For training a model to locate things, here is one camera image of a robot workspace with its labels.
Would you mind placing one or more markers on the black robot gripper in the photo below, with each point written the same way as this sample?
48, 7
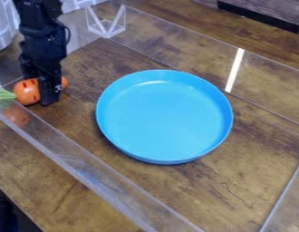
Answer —
44, 45

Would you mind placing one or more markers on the orange toy carrot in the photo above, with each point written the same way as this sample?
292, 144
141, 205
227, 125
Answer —
25, 92

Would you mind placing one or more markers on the blue round tray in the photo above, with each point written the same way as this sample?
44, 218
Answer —
164, 117

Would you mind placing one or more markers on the grey white patterned curtain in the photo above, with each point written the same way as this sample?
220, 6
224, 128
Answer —
9, 19

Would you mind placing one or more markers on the black bar at back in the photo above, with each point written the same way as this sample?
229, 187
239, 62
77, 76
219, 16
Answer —
261, 18

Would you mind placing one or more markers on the clear acrylic enclosure wall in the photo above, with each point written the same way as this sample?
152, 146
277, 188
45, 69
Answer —
77, 185

